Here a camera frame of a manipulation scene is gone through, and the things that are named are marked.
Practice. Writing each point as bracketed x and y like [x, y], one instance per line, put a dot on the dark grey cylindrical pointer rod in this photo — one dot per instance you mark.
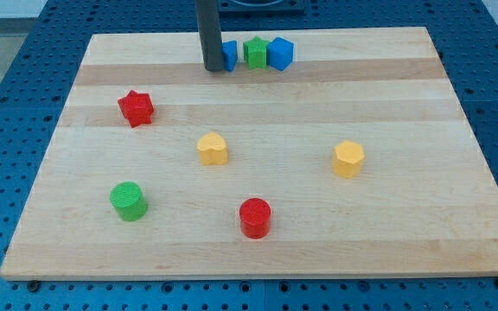
[208, 21]

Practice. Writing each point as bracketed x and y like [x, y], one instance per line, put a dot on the green star block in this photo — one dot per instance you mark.
[255, 53]

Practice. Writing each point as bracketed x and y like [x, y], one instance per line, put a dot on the red star block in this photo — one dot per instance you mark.
[136, 108]

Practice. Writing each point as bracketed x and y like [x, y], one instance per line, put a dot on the blue block behind rod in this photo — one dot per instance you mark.
[230, 55]

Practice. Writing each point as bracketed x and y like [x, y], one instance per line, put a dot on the blue cube block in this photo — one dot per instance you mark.
[280, 53]

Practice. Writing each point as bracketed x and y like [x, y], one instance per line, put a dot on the yellow heart block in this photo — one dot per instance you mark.
[212, 149]

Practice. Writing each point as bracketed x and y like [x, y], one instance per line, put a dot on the green cylinder block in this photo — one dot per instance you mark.
[128, 201]

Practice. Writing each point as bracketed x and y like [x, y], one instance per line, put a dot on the yellow hexagon block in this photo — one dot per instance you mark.
[348, 159]

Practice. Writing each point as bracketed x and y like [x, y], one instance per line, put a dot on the red cylinder block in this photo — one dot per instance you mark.
[255, 218]

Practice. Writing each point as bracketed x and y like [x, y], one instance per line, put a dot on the light wooden board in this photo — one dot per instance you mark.
[424, 204]

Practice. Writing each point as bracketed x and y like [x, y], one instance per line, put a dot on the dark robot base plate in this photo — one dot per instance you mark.
[260, 6]

